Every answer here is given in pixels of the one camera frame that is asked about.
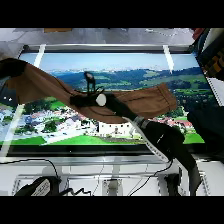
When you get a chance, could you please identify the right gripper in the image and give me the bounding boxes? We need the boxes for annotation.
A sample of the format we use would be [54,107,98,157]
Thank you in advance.
[69,92,100,109]

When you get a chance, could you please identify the silver frame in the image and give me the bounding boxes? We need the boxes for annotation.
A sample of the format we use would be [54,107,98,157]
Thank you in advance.
[0,152,224,197]

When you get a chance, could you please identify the black striped garment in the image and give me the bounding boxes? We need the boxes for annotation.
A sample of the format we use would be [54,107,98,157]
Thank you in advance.
[195,28,224,82]

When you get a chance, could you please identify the dark blue garment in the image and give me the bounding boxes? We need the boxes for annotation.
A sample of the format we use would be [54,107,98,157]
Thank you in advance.
[186,105,224,156]

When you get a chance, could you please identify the black cable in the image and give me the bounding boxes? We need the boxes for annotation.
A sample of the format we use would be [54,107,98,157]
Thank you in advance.
[0,157,61,181]
[128,159,175,197]
[59,187,94,197]

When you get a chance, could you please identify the red garment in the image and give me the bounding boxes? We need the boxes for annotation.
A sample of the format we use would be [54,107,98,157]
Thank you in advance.
[191,28,206,39]

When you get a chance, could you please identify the brown trousers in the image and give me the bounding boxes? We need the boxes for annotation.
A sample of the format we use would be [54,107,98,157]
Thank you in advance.
[5,62,178,125]

